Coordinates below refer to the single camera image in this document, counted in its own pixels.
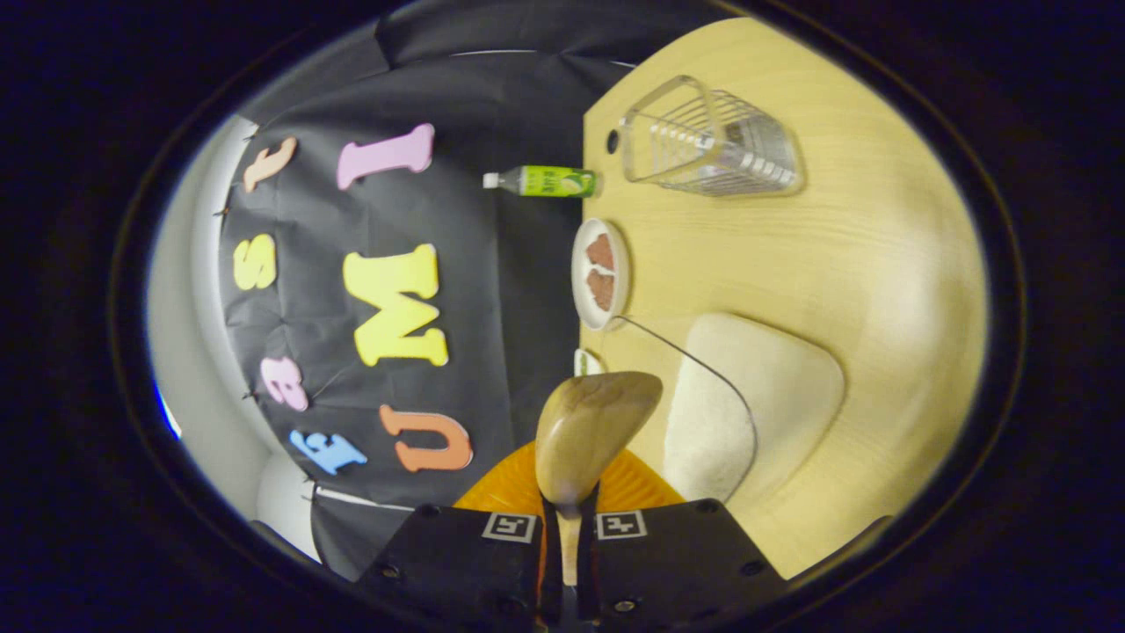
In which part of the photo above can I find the green drink bottle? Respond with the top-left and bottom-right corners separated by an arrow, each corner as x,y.
483,164 -> 599,199

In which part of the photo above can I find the clear glass bowl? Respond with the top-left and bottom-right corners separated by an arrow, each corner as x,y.
606,312 -> 846,506

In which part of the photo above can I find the wooden spoon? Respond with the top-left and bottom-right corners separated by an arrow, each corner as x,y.
534,371 -> 664,588

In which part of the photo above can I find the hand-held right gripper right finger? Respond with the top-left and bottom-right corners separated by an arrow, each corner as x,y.
580,448 -> 788,633

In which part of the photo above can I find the black backdrop cloth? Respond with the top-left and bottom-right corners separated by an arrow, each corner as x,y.
215,0 -> 748,581

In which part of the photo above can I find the white round plate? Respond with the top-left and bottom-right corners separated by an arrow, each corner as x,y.
570,217 -> 632,331

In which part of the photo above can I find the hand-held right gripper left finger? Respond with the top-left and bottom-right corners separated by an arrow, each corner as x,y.
356,440 -> 563,633

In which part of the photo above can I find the wire chopstick holder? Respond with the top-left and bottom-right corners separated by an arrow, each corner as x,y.
618,75 -> 805,198

